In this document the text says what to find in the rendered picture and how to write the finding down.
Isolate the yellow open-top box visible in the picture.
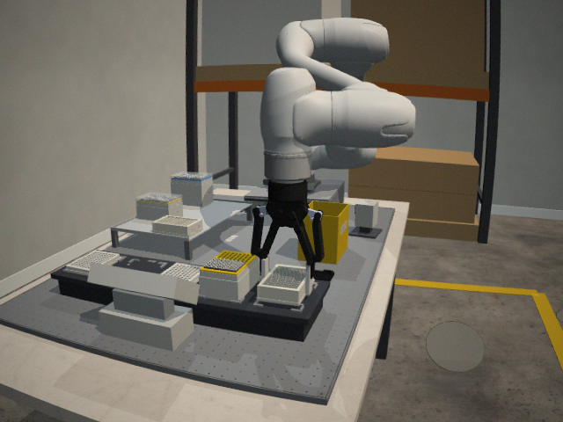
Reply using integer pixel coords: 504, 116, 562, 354
297, 201, 349, 265

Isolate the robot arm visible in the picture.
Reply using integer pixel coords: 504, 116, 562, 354
260, 18, 415, 193

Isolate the black flat rectangular pad with rg label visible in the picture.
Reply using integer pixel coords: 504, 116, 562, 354
314, 270, 334, 281

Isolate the white trough reservoir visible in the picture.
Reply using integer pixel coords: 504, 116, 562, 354
152, 215, 203, 237

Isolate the yellow tip rack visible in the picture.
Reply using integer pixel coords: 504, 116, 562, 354
199, 251, 260, 302

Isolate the grey flat table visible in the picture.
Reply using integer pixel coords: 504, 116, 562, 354
110, 199, 252, 260

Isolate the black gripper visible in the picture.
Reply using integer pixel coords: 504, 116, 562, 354
251, 179, 325, 295

